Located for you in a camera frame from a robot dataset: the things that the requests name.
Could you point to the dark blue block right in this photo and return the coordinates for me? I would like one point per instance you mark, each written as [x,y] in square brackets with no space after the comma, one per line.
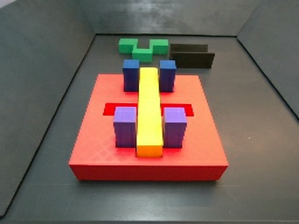
[167,72]

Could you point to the dark blue block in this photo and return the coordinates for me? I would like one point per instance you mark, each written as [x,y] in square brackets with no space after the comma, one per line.
[167,72]
[131,75]

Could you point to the purple block right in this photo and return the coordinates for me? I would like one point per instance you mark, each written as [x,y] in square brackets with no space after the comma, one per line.
[174,127]

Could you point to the purple block left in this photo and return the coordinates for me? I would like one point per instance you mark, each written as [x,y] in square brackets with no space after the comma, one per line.
[124,124]

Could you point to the black fixture bracket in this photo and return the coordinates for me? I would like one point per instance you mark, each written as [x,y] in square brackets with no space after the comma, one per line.
[191,56]

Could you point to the dark blue block left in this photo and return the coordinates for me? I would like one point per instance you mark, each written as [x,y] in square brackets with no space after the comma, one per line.
[131,75]

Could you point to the yellow long bar block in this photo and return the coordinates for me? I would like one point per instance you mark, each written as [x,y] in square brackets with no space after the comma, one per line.
[150,125]

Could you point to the purple block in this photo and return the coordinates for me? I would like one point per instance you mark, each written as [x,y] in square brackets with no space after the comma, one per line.
[174,127]
[124,124]

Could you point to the green U-shaped block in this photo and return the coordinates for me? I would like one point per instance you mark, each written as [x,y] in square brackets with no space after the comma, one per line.
[159,46]

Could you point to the red base board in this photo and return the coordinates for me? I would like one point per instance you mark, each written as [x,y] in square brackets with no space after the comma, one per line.
[97,160]

